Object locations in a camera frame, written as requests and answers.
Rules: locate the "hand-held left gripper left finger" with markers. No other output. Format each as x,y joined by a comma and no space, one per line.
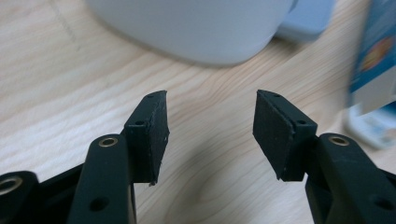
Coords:
146,140

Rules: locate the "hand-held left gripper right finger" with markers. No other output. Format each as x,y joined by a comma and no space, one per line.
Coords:
277,140

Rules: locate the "white pedal trash can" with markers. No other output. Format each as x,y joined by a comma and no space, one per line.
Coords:
193,28

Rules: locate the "blue printed carton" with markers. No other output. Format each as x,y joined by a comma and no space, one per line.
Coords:
378,46

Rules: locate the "white and blue packet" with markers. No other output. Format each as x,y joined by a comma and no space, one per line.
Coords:
370,129

